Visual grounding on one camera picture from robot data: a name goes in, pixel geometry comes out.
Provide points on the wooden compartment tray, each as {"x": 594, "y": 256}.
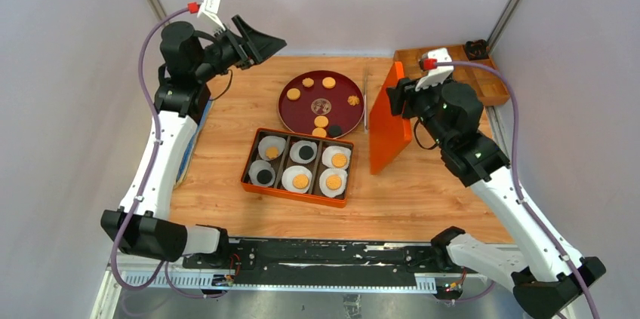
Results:
{"x": 490, "y": 90}

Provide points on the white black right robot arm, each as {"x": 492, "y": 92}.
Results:
{"x": 547, "y": 273}

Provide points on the metal tongs white handle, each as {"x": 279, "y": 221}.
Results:
{"x": 365, "y": 98}

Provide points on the swirl butter cookie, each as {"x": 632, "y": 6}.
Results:
{"x": 308, "y": 82}
{"x": 271, "y": 152}
{"x": 353, "y": 100}

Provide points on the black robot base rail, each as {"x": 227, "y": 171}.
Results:
{"x": 315, "y": 266}

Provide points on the round yellow biscuit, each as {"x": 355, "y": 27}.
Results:
{"x": 328, "y": 82}
{"x": 339, "y": 160}
{"x": 293, "y": 94}
{"x": 300, "y": 181}
{"x": 334, "y": 182}
{"x": 319, "y": 132}
{"x": 321, "y": 121}

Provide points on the orange compartment cookie box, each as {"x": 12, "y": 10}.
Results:
{"x": 284, "y": 161}

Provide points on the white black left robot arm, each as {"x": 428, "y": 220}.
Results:
{"x": 140, "y": 225}

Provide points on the dark patterned rolled item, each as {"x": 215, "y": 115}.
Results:
{"x": 476, "y": 50}

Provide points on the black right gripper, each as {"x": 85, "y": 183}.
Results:
{"x": 405, "y": 90}

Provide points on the orange box lid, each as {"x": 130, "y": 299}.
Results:
{"x": 388, "y": 135}

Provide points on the black sandwich cookie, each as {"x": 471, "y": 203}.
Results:
{"x": 306, "y": 153}
{"x": 264, "y": 177}
{"x": 334, "y": 131}

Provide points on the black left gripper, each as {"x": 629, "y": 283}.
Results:
{"x": 251, "y": 47}

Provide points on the yellow blue folded towel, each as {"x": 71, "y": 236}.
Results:
{"x": 189, "y": 152}

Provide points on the dark red round plate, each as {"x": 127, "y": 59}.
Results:
{"x": 298, "y": 116}

